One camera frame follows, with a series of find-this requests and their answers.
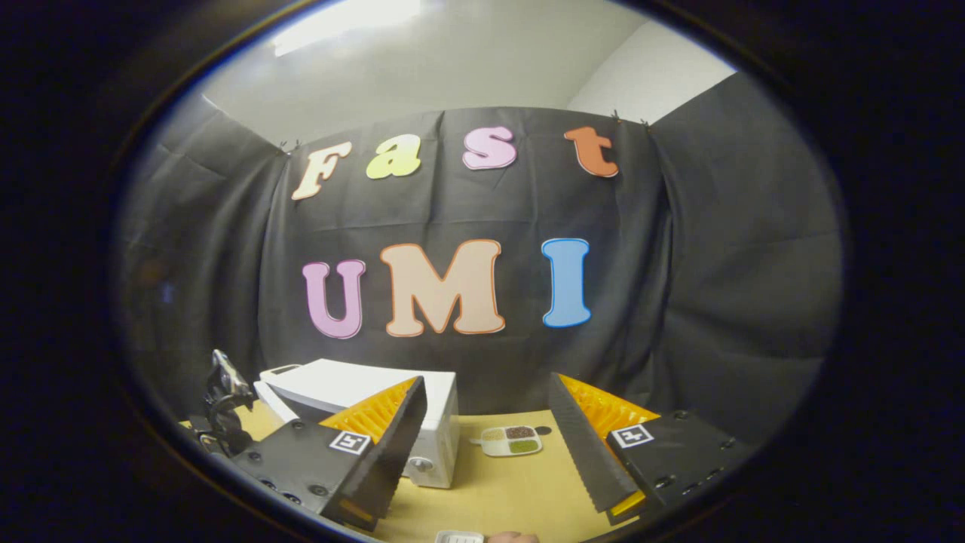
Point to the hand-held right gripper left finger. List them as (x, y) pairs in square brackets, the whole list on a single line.
[(392, 452)]

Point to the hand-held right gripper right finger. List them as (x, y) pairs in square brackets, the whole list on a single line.
[(584, 452)]

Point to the white microwave oven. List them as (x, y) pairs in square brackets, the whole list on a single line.
[(437, 422)]

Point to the white food tray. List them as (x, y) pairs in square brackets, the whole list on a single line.
[(458, 538)]

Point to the white divided seasoning plate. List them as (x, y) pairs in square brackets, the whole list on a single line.
[(511, 441)]

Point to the white toaster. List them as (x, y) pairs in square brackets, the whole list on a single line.
[(280, 369)]

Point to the black backdrop cloth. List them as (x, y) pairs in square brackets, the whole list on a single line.
[(678, 302)]

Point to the black cloth clip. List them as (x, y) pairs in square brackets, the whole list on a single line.
[(618, 117), (290, 148)]

